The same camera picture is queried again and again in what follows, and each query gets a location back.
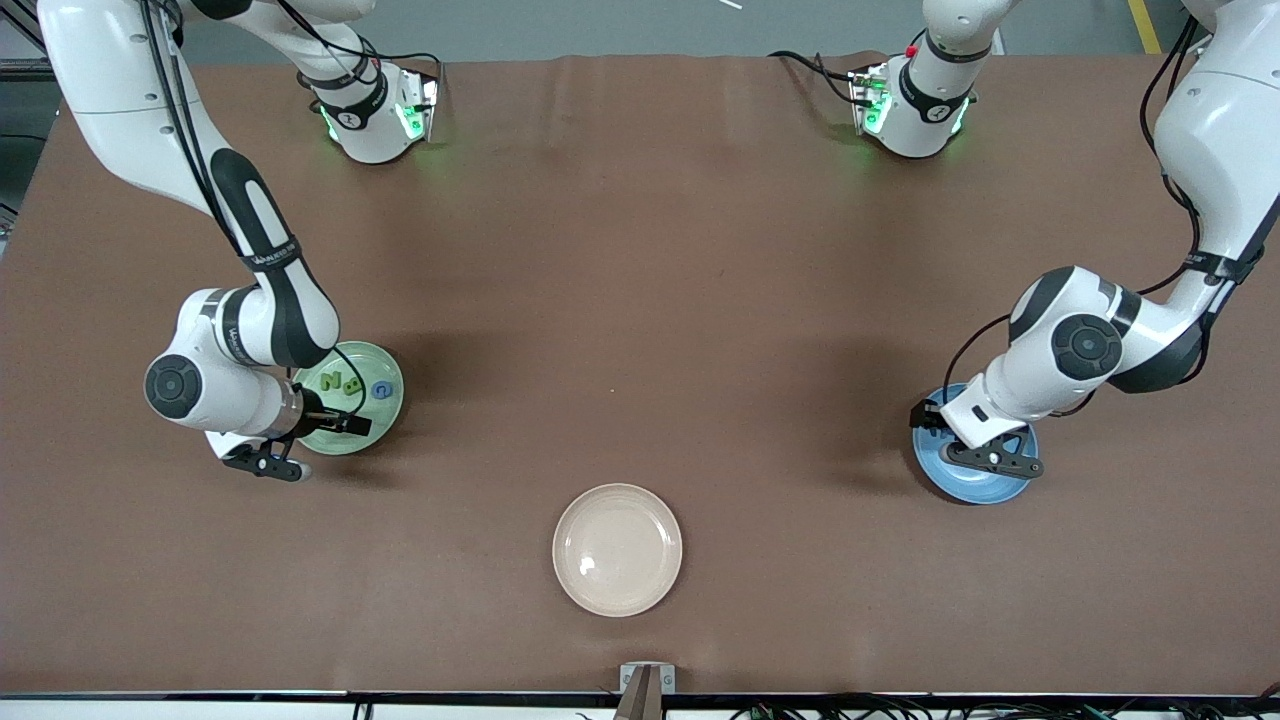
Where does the metal base connector plate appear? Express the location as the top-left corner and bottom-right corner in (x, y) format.
(396, 65), (441, 141)

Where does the blue plate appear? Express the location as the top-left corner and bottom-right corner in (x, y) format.
(911, 383), (1039, 505)

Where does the black cable bundle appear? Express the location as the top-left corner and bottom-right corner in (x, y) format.
(730, 690), (1280, 720)

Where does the brown table cloth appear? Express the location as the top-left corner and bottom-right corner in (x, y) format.
(0, 52), (1280, 696)

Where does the aluminium frame profile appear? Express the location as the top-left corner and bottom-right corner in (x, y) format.
(0, 0), (51, 86)

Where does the light green plate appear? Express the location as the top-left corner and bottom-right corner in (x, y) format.
(290, 341), (406, 457)

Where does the beige plate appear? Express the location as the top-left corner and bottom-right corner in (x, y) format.
(552, 483), (684, 618)

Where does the black base power cable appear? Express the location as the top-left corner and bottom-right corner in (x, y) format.
(768, 48), (863, 109)
(335, 30), (443, 71)

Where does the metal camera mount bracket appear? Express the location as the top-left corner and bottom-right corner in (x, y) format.
(612, 662), (677, 720)

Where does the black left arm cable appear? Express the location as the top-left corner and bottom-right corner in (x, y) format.
(940, 15), (1266, 411)

